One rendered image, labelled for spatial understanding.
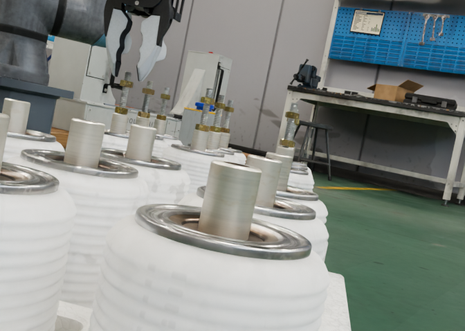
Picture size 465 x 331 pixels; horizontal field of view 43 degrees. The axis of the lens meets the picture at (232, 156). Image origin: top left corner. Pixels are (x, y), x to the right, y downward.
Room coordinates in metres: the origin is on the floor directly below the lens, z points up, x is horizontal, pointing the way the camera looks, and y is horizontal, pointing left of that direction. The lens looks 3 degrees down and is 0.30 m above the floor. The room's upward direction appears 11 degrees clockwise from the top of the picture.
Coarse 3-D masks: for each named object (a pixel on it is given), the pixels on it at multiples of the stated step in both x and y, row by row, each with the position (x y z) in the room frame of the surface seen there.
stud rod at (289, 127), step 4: (292, 104) 0.80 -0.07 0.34; (296, 104) 0.79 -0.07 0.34; (292, 108) 0.79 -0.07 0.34; (296, 108) 0.80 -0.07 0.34; (288, 120) 0.80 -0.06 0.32; (292, 120) 0.79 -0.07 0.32; (288, 124) 0.80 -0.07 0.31; (292, 124) 0.79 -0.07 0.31; (288, 128) 0.80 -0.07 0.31; (292, 128) 0.80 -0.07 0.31; (288, 132) 0.79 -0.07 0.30; (284, 136) 0.80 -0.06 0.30; (288, 136) 0.79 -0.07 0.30
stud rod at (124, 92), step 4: (128, 72) 0.82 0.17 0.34; (128, 76) 0.82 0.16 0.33; (128, 80) 0.82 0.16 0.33; (124, 88) 0.82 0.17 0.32; (128, 88) 0.82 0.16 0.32; (124, 92) 0.82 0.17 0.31; (128, 92) 0.82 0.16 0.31; (124, 96) 0.82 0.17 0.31; (120, 100) 0.82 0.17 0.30; (124, 100) 0.82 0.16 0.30; (120, 104) 0.82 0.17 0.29; (124, 104) 0.82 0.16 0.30
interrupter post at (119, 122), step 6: (114, 114) 0.82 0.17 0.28; (120, 114) 0.81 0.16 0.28; (114, 120) 0.81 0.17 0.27; (120, 120) 0.81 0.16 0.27; (126, 120) 0.82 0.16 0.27; (114, 126) 0.81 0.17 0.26; (120, 126) 0.81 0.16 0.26; (126, 126) 0.82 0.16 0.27; (114, 132) 0.81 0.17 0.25; (120, 132) 0.82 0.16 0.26
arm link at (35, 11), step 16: (0, 0) 1.13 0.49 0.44; (16, 0) 1.12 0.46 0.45; (32, 0) 1.13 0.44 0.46; (48, 0) 1.14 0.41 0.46; (64, 0) 1.16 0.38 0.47; (0, 16) 1.12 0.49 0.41; (16, 16) 1.12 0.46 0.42; (32, 16) 1.14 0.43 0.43; (48, 16) 1.15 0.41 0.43; (48, 32) 1.19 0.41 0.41
